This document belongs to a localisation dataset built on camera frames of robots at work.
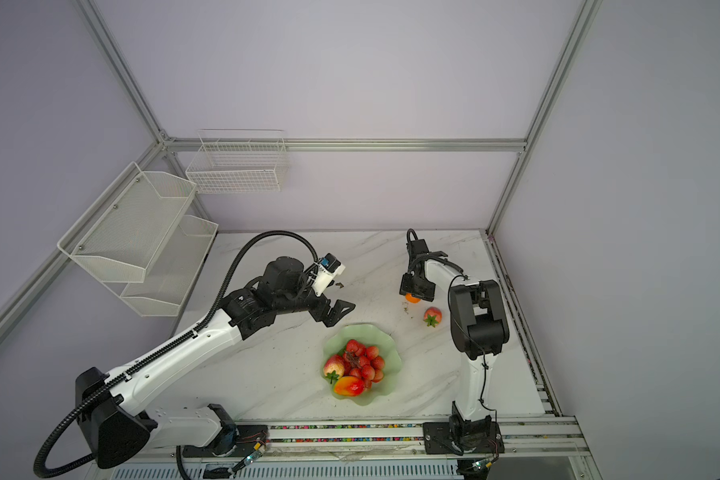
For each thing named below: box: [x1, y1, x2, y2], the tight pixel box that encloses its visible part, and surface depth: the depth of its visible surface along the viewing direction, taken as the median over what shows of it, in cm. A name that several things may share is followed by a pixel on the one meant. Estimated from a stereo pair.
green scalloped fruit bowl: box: [355, 324, 403, 406], surface depth 85 cm
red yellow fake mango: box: [334, 376, 365, 397], surface depth 76 cm
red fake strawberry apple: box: [423, 306, 443, 328], surface depth 95 cm
